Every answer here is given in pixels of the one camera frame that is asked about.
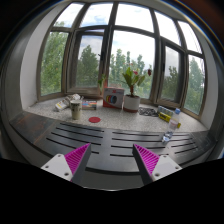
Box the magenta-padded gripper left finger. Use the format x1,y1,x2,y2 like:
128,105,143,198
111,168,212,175
40,142,92,184

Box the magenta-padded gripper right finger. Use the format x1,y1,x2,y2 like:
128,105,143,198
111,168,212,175
132,143,183,186

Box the long yellow black box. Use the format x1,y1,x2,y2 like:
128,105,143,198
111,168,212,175
157,112,182,129

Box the black lattice trivet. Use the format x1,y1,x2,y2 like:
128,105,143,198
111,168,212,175
137,106,160,118

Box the white printed paper cup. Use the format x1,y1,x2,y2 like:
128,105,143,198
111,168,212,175
69,99,83,121

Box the flat round red coaster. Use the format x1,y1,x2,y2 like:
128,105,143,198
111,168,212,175
88,116,102,124

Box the dark colourful book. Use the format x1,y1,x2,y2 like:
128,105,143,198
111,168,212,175
81,99,98,111

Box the green plant in white pot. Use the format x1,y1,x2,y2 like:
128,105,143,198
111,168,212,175
97,66,153,113

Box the white red filament spool box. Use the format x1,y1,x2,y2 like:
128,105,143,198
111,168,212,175
102,87,126,109

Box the brown framed bay window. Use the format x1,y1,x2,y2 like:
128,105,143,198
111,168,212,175
35,1,207,116

